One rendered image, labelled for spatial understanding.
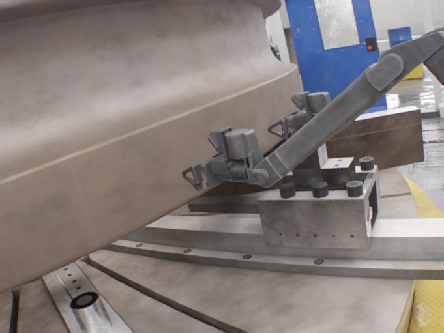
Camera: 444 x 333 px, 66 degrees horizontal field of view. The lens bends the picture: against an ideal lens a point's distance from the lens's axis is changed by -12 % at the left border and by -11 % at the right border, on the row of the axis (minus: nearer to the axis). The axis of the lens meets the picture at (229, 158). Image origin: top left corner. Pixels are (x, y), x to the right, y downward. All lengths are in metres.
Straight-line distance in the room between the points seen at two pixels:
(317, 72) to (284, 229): 4.41
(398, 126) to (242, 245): 1.39
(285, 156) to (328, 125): 0.13
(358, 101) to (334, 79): 5.01
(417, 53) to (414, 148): 2.08
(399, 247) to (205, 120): 0.90
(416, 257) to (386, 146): 1.23
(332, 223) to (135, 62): 0.92
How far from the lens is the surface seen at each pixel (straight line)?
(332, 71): 5.73
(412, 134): 2.70
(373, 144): 2.64
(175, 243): 2.05
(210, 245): 1.91
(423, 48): 0.67
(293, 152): 0.81
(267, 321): 1.46
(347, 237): 1.49
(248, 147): 0.88
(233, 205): 1.79
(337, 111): 0.75
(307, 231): 1.53
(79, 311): 0.97
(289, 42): 10.26
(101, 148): 1.01
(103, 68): 1.19
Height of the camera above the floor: 1.25
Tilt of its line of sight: 15 degrees down
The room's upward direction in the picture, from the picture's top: 13 degrees counter-clockwise
